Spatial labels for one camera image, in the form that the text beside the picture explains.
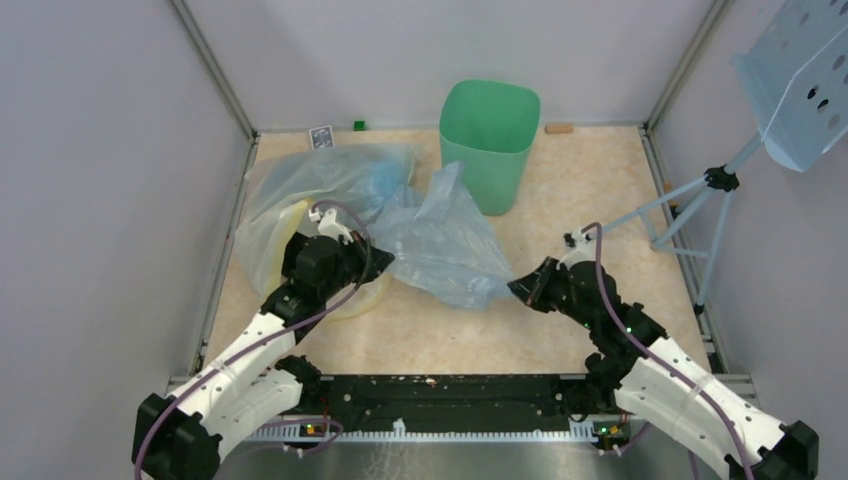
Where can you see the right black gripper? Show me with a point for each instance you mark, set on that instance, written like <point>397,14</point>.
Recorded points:
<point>532,288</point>

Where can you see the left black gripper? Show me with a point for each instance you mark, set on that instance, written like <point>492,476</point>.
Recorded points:
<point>358,248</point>

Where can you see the light blue plastic bag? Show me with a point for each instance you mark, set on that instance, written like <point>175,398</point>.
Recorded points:
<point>443,244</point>

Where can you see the clear yellowish plastic bag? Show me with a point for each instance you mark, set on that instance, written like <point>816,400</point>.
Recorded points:
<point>364,177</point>

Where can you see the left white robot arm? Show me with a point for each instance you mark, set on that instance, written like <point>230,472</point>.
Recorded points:
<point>188,433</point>

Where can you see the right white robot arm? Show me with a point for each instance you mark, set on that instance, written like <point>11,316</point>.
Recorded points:
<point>642,369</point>

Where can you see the green plastic trash bin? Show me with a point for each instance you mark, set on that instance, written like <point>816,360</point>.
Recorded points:
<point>489,127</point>

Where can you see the blue playing card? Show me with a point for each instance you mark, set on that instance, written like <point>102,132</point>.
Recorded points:
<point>321,137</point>

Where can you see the small wooden block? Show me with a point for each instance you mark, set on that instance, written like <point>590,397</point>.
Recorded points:
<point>559,128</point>

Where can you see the light blue tripod stand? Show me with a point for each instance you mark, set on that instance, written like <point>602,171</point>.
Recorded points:
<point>684,202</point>

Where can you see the perforated light blue panel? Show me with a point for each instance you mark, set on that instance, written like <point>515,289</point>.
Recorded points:
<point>794,78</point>

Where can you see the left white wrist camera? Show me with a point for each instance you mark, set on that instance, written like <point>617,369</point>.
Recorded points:
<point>329,225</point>

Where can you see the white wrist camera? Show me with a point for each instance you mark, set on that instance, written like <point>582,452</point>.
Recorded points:
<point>329,225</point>
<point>580,247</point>

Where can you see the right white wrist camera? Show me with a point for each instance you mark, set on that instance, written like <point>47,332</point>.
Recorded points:
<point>580,247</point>

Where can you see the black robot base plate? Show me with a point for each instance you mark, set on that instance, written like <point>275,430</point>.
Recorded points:
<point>462,404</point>

